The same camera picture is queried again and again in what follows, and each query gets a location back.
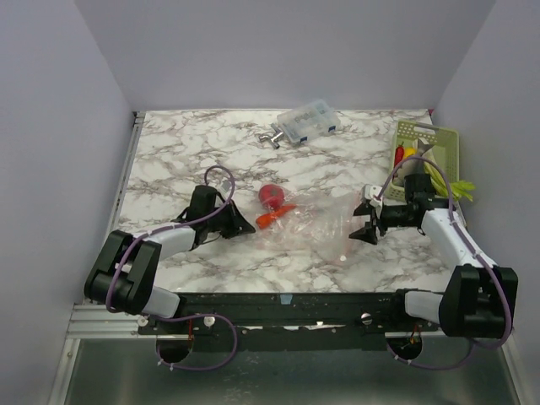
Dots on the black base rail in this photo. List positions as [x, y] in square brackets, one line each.
[258, 322]

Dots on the blue tape piece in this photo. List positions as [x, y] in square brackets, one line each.
[286, 299]

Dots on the green plastic basket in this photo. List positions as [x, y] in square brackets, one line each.
[445, 151]

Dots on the grey fake fish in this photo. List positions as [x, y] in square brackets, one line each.
[413, 166]

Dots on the clear plastic screw box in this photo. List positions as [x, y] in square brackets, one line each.
[308, 122]

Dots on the yellow fake food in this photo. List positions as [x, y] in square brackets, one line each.
[408, 152]

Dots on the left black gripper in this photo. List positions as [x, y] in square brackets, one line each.
[239, 224]

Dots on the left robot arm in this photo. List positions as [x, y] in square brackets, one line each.
[124, 272]

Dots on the clear zip top bag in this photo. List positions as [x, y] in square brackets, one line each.
[319, 224]

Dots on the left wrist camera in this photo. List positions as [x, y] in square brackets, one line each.
[226, 185]

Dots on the red fake tomato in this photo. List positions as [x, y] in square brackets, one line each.
[271, 196]

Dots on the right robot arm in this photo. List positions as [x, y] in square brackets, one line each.
[479, 299]

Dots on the red fake chili pepper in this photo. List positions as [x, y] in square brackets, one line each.
[398, 156]

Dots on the aluminium frame rail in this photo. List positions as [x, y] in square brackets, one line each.
[92, 320]

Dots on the orange fake carrot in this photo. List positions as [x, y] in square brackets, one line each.
[267, 219]

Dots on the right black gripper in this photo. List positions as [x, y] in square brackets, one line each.
[377, 219]

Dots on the green fake lettuce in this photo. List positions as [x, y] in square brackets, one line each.
[442, 182]

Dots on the chrome metal faucet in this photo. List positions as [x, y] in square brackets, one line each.
[272, 138]

